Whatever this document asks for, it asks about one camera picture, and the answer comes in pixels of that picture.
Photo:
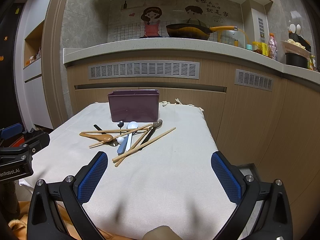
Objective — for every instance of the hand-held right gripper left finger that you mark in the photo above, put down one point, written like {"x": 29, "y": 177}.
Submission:
{"x": 92, "y": 177}

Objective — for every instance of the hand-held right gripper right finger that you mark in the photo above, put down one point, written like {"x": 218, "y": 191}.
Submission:
{"x": 227, "y": 177}

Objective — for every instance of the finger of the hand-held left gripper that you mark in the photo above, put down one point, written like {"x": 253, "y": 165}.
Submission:
{"x": 12, "y": 130}
{"x": 37, "y": 141}

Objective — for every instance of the blue plastic spoon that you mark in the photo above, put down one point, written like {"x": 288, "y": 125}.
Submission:
{"x": 121, "y": 148}

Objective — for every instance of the wooden spoon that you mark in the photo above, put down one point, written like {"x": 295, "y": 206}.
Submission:
{"x": 105, "y": 137}

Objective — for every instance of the pale white plastic spoon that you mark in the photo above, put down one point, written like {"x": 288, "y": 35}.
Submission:
{"x": 132, "y": 126}

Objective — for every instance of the purple plastic container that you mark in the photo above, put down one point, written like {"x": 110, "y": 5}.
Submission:
{"x": 133, "y": 106}

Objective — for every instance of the large metal spoon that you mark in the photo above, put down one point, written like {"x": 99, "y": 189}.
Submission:
{"x": 157, "y": 124}

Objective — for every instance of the small white round spoon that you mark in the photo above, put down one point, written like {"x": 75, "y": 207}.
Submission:
{"x": 120, "y": 140}

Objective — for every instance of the wooden chopstick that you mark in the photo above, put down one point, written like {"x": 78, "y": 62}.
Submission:
{"x": 110, "y": 130}
{"x": 136, "y": 145}
{"x": 130, "y": 133}
{"x": 155, "y": 139}

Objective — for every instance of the small metal spoon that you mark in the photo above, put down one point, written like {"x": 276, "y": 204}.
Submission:
{"x": 120, "y": 123}

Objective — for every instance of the wooden kitchen cabinet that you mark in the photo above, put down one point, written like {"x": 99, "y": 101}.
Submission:
{"x": 250, "y": 120}

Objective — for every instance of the cream table cloth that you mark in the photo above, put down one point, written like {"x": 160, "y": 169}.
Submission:
{"x": 162, "y": 180}

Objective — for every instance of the short grey vent grille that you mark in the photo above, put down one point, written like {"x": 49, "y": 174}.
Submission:
{"x": 253, "y": 79}

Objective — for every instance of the long grey vent grille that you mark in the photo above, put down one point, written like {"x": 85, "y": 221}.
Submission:
{"x": 143, "y": 70}

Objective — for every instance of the small teal jar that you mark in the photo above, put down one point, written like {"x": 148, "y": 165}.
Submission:
{"x": 248, "y": 47}

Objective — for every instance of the yellow lidded jar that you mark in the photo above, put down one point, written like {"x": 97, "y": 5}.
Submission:
{"x": 257, "y": 47}

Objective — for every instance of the black pot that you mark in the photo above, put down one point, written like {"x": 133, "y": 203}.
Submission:
{"x": 296, "y": 60}

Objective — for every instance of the red capped plastic bottle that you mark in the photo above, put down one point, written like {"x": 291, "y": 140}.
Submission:
{"x": 272, "y": 47}

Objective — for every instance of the glass pot lid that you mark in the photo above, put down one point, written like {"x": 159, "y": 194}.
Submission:
{"x": 236, "y": 38}

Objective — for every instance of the grey stone countertop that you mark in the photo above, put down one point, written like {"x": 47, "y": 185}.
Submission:
{"x": 150, "y": 46}

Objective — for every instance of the wall shelf niche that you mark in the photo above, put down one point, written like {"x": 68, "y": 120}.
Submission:
{"x": 33, "y": 52}

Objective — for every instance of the white wall box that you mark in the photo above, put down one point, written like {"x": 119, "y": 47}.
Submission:
{"x": 260, "y": 25}

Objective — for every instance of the cartoon wall sticker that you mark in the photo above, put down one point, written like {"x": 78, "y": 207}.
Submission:
{"x": 175, "y": 15}

